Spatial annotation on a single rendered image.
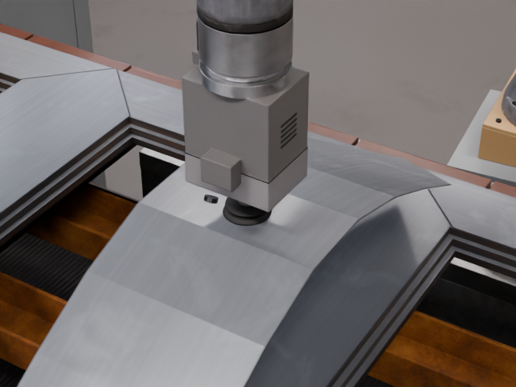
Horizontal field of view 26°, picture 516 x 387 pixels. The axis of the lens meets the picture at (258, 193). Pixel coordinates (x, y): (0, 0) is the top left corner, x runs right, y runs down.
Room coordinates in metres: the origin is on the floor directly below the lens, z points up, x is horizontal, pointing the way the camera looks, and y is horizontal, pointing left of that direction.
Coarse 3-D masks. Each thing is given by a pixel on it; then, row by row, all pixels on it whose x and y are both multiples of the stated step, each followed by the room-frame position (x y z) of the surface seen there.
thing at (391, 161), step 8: (336, 144) 1.06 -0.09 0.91; (352, 152) 1.03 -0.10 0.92; (360, 152) 1.04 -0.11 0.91; (368, 152) 1.06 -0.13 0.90; (384, 160) 1.02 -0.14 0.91; (392, 160) 1.04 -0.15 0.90; (400, 160) 1.05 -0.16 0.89; (408, 168) 1.01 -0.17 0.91; (416, 168) 1.02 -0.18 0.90; (432, 176) 0.99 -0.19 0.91
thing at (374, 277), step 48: (96, 144) 1.16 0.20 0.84; (144, 144) 1.19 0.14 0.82; (48, 192) 1.07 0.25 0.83; (0, 240) 0.99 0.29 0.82; (384, 240) 0.96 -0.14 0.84; (432, 240) 0.96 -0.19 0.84; (480, 240) 0.97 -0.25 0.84; (336, 288) 0.88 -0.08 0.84; (384, 288) 0.88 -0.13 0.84; (288, 336) 0.81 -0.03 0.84; (336, 336) 0.81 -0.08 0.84; (384, 336) 0.83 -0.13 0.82; (288, 384) 0.75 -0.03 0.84; (336, 384) 0.76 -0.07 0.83
